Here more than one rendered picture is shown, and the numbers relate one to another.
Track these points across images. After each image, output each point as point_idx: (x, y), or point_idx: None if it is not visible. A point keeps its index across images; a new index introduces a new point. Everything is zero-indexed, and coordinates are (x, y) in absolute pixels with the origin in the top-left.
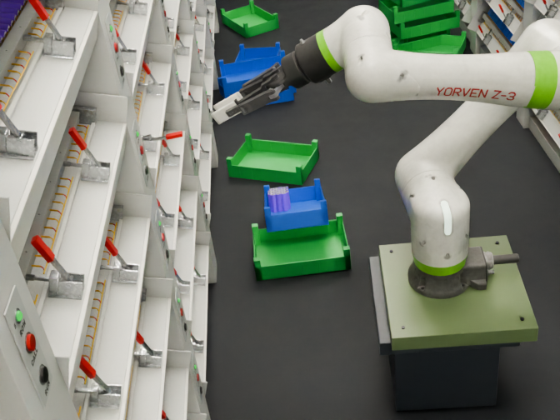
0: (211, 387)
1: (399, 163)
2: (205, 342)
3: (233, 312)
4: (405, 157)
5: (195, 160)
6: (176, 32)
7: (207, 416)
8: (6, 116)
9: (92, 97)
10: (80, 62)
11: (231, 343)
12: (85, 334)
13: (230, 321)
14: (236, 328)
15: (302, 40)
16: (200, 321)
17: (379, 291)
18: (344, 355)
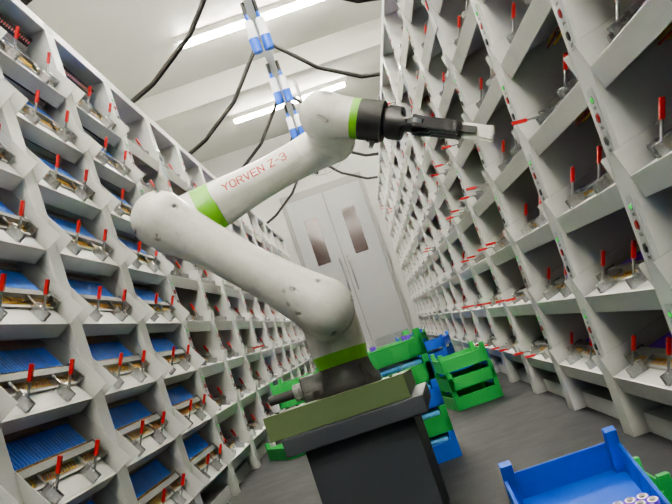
0: (658, 444)
1: (341, 282)
2: (633, 380)
3: (670, 474)
4: (333, 278)
5: (642, 246)
6: (638, 51)
7: (615, 392)
8: (458, 30)
9: None
10: (465, 25)
11: (655, 462)
12: (483, 123)
13: (669, 469)
14: (656, 469)
15: (377, 97)
16: (648, 378)
17: (417, 390)
18: (503, 502)
